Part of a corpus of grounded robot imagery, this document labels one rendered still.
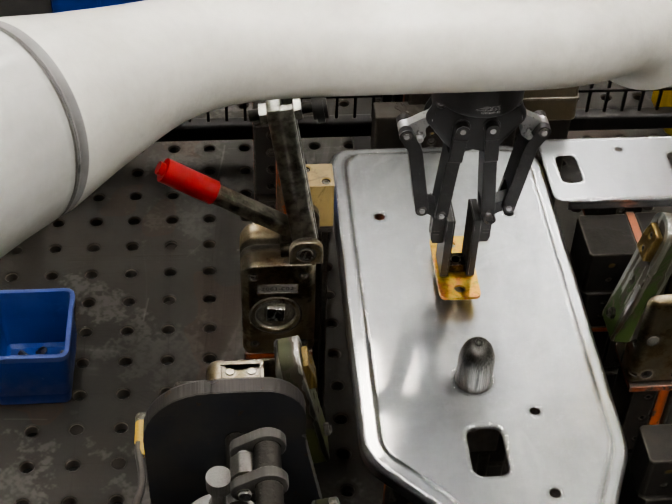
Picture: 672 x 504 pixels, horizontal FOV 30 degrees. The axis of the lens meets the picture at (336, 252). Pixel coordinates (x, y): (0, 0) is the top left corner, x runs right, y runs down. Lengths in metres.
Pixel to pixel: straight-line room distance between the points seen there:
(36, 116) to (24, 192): 0.03
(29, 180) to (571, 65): 0.34
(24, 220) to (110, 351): 0.97
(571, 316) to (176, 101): 0.61
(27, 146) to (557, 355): 0.68
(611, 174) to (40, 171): 0.86
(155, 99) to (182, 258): 1.02
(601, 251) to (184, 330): 0.54
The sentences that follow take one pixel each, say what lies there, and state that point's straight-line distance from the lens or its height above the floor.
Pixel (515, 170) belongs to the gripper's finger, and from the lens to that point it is 1.10.
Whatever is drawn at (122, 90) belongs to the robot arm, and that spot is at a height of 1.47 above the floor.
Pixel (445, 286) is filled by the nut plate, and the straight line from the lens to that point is 1.16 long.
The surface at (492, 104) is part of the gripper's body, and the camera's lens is 1.01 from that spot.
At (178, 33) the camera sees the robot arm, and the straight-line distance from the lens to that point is 0.65.
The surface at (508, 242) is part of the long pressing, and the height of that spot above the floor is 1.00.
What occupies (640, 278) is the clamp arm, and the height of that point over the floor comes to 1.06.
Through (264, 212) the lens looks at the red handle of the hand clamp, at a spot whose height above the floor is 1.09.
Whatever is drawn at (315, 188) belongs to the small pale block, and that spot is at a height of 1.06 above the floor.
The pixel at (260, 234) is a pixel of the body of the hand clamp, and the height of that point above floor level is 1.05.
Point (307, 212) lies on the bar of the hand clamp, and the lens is 1.09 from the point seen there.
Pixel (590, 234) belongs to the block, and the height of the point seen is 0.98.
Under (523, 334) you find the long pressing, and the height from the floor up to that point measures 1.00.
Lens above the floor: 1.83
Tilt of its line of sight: 43 degrees down
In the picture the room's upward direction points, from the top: 2 degrees clockwise
